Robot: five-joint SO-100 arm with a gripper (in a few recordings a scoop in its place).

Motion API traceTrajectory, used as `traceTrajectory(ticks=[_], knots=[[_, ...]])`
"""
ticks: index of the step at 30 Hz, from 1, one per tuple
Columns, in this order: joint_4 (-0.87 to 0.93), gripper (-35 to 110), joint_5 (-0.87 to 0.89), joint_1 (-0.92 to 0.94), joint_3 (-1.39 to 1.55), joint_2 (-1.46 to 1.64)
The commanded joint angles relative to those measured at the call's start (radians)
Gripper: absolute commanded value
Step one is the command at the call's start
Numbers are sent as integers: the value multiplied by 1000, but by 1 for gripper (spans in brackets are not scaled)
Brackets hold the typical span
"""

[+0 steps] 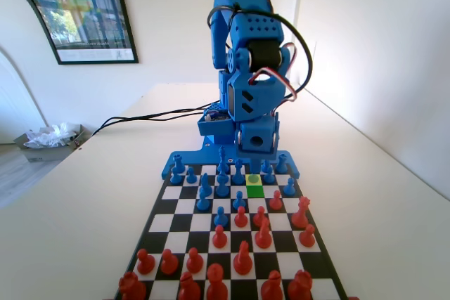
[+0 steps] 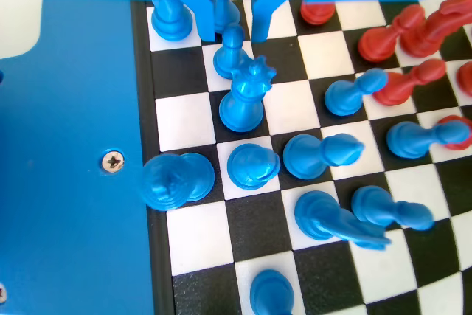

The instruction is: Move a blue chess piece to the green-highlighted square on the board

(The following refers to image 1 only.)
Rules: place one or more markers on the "blue king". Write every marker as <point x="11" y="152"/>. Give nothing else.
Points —
<point x="221" y="155"/>

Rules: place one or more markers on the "red rook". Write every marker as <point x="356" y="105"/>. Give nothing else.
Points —
<point x="131" y="287"/>
<point x="300" y="287"/>

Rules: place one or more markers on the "blue rook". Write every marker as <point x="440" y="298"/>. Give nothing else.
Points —
<point x="178" y="164"/>
<point x="281" y="164"/>

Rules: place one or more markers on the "white light switch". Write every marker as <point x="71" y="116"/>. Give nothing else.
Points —
<point x="314" y="50"/>

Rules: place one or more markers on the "red base plate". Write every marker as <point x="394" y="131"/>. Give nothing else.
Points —
<point x="352" y="298"/>

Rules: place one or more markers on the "crumpled clear plastic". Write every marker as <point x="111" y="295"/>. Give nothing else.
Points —
<point x="49" y="136"/>

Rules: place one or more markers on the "blue queen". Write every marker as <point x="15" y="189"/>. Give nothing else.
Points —
<point x="238" y="177"/>

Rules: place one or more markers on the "group of blue chess pieces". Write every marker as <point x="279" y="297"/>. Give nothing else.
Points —
<point x="190" y="157"/>

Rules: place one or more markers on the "red queen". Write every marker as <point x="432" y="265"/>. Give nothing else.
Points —
<point x="300" y="217"/>

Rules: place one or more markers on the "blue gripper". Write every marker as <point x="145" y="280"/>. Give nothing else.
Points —
<point x="257" y="142"/>

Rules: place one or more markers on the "red king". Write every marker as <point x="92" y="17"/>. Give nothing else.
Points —
<point x="216" y="284"/>

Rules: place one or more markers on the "red bishop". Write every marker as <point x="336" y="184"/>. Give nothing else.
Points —
<point x="272" y="287"/>
<point x="190" y="289"/>

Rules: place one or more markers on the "black framed poster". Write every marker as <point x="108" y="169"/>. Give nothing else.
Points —
<point x="88" y="15"/>

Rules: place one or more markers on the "red pawn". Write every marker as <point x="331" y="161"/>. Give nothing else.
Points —
<point x="276" y="203"/>
<point x="219" y="240"/>
<point x="145" y="265"/>
<point x="168" y="265"/>
<point x="240" y="220"/>
<point x="260" y="214"/>
<point x="307" y="238"/>
<point x="194" y="264"/>

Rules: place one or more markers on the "white door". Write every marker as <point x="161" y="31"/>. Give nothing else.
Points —
<point x="293" y="5"/>

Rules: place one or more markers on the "black and white chessboard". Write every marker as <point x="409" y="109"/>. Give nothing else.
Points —
<point x="190" y="222"/>

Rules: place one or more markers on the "cardboard box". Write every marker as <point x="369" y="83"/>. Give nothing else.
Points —
<point x="45" y="154"/>

